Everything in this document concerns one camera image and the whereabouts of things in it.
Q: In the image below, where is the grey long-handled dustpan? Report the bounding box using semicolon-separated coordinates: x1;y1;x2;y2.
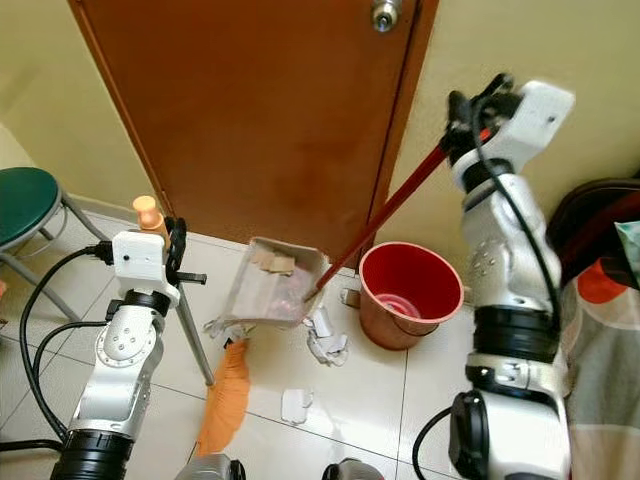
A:
131;195;330;388

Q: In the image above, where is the red-handled orange broom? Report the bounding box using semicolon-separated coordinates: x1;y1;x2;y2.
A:
195;138;457;458

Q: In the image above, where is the grey white crumpled scrap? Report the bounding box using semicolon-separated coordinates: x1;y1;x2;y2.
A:
204;317;247;347

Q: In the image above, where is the brown cardboard scrap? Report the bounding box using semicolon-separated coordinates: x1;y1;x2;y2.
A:
250;249;297;277

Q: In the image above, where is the dark brown chair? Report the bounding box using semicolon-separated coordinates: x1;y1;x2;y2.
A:
544;177;640;293

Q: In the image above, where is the silver round door knob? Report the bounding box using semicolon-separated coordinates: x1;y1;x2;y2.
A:
370;0;402;33

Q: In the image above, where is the green round metal stool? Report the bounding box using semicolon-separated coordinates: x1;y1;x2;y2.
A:
0;166;108;293

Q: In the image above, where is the brown wooden door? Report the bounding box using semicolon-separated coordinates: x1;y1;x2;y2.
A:
68;0;441;263

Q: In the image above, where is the large white crumpled paper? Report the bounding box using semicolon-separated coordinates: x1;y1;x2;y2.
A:
305;307;351;367

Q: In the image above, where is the small white paper scrap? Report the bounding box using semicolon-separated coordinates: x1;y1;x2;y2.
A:
281;388;317;427

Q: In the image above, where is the teal patterned cloth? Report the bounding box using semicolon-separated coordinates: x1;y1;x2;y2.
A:
614;219;640;264

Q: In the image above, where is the grey robot left leg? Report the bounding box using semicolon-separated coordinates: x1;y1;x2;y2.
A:
174;453;247;480

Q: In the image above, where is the grey robot leg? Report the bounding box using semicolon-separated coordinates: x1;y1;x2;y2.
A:
321;458;387;480
174;453;247;480

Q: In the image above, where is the red plastic bucket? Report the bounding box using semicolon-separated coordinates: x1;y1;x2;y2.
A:
357;241;466;352

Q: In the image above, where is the grey orange patterned garment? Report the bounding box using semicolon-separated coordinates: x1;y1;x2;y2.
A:
558;255;640;480

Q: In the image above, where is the grey robot right leg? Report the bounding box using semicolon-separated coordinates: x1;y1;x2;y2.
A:
321;458;387;480

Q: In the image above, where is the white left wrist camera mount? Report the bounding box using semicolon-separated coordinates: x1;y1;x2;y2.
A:
111;230;170;294

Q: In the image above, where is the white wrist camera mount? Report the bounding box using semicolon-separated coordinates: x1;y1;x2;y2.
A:
111;230;170;294
498;80;577;168

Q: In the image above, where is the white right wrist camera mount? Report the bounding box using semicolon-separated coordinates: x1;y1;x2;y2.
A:
498;80;577;168

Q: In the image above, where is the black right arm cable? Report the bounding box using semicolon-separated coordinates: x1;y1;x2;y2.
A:
471;94;562;333

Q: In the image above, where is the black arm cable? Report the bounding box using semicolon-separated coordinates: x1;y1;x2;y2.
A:
31;320;109;433
19;242;117;443
471;94;562;333

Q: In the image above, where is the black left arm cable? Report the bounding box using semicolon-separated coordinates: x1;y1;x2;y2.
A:
31;320;109;433
19;242;117;443

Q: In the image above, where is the black right elbow cable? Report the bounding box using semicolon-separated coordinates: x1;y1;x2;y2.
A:
411;404;462;480

